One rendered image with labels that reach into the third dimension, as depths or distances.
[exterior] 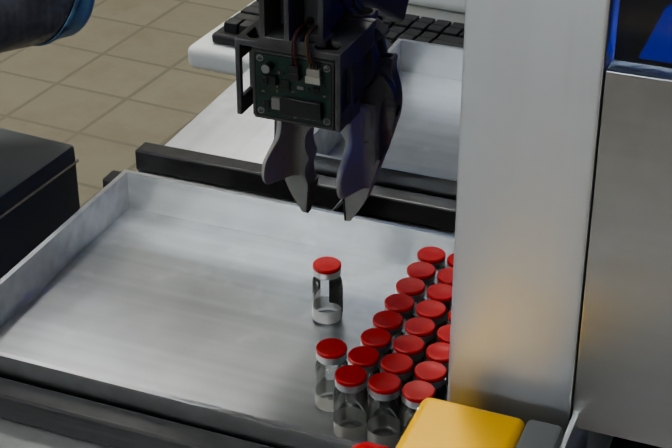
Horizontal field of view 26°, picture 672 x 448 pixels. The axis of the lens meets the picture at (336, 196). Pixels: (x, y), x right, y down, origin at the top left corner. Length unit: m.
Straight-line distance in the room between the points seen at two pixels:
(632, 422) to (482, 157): 0.15
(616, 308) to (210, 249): 0.51
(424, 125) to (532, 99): 0.68
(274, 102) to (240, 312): 0.21
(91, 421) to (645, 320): 0.39
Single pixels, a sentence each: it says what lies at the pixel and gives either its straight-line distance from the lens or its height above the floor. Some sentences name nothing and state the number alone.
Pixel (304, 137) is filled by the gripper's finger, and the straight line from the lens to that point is 0.98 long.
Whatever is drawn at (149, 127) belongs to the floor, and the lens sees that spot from 3.34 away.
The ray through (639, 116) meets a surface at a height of 1.19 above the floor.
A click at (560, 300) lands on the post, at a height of 1.09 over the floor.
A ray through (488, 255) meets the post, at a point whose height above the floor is 1.11.
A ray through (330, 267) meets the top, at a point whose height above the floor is 0.93.
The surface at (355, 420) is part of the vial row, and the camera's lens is 0.93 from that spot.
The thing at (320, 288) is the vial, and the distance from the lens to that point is 1.03.
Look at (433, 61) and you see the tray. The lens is 1.42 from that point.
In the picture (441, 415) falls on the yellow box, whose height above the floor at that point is 1.03.
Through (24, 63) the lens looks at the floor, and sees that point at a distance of 3.73.
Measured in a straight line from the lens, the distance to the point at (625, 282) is 0.69.
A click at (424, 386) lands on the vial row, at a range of 0.91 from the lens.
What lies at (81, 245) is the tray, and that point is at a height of 0.89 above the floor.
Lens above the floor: 1.47
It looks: 29 degrees down
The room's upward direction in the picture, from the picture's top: straight up
